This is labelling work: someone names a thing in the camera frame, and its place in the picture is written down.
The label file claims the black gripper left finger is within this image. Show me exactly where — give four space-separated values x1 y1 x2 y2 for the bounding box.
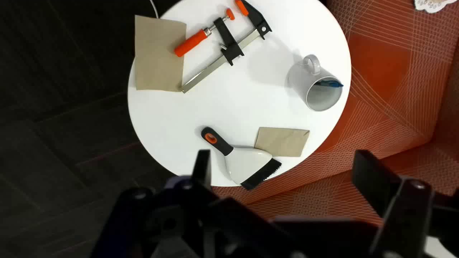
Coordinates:
91 149 299 258

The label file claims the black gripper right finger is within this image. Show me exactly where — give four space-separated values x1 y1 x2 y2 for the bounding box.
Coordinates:
352 149 459 258

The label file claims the white ceramic mug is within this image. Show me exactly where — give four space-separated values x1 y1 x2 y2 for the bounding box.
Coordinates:
287 53 345 113

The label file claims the orange patterned sofa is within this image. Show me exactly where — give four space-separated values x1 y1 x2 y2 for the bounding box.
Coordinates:
213 0 459 227

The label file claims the large brown sandpaper sheet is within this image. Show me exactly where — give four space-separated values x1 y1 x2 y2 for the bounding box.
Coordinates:
133 14 188 93

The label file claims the chrome star table base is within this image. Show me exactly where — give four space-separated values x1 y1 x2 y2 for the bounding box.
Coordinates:
148 0 161 19

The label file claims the crumpled beige cloth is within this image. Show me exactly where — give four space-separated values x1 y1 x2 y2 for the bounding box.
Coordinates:
414 0 459 14

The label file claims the orange handled steel bar clamp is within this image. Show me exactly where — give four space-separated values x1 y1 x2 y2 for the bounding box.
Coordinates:
173 0 275 95

